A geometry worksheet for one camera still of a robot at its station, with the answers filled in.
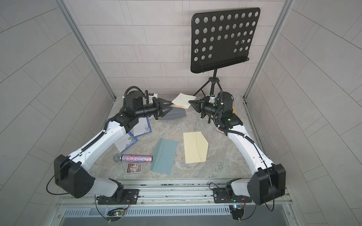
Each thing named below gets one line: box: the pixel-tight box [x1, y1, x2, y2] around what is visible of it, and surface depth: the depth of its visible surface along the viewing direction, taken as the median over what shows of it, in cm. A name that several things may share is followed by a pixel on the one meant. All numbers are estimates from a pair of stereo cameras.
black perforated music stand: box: [190, 7, 261, 97], surface depth 69 cm
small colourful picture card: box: [125, 162, 143, 174], surface depth 80 cm
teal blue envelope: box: [151, 138, 179, 176], surface depth 87 cm
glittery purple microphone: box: [113, 153, 154, 163], surface depth 82 cm
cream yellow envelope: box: [183, 130, 209, 164], surface depth 91 cm
